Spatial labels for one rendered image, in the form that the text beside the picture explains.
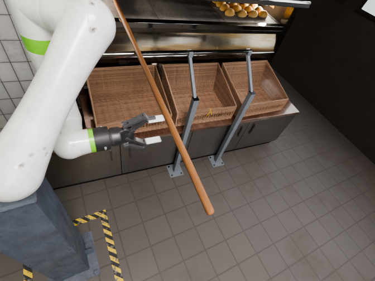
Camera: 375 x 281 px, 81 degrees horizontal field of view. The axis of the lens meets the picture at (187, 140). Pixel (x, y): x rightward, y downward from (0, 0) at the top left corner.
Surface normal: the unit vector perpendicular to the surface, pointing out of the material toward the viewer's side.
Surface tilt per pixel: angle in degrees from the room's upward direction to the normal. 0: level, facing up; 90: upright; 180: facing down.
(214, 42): 70
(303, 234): 0
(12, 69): 90
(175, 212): 0
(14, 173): 47
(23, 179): 59
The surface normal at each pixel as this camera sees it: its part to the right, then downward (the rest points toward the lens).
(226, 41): 0.40, 0.51
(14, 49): 0.36, 0.76
